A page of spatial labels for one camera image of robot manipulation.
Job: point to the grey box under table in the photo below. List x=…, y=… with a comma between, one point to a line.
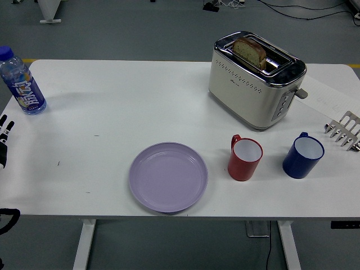
x=257, y=229

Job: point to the white stand base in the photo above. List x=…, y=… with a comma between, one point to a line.
x=49, y=11

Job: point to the blue mug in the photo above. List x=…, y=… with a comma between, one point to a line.
x=296, y=166

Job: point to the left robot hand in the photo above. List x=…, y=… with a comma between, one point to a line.
x=3, y=149

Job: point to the black power adapter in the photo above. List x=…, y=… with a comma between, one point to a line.
x=211, y=7

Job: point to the cream and chrome toaster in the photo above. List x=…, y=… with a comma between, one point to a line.
x=242, y=95

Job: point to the white paper sheet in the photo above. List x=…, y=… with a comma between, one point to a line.
x=323, y=94

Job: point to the blue drink bottle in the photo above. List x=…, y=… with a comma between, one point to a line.
x=26, y=92

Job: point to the bread slice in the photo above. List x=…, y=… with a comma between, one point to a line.
x=249, y=52

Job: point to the purple plate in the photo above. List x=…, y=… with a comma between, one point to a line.
x=168, y=177

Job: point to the red mug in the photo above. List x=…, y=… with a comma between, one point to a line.
x=240, y=168

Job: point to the metal toast rack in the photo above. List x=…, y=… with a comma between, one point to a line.
x=344, y=132

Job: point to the black table control panel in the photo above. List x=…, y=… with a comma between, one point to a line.
x=344, y=225

